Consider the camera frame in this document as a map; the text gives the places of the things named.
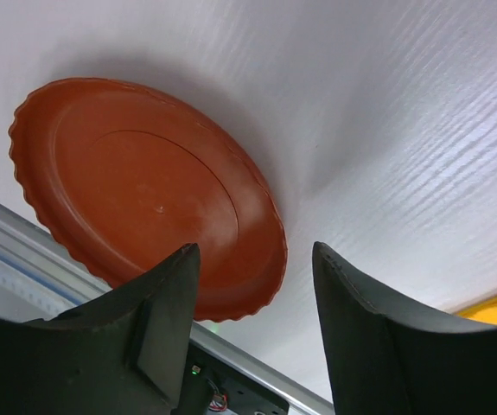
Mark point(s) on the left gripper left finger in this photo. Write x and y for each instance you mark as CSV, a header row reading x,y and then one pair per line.
x,y
121,353

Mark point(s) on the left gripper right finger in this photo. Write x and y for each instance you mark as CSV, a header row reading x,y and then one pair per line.
x,y
387,353

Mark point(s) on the red round plate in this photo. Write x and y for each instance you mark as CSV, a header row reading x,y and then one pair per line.
x,y
123,174

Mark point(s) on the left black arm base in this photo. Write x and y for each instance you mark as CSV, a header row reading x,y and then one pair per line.
x,y
210,386

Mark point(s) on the aluminium mounting rail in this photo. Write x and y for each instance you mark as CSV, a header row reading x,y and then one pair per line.
x,y
39,279

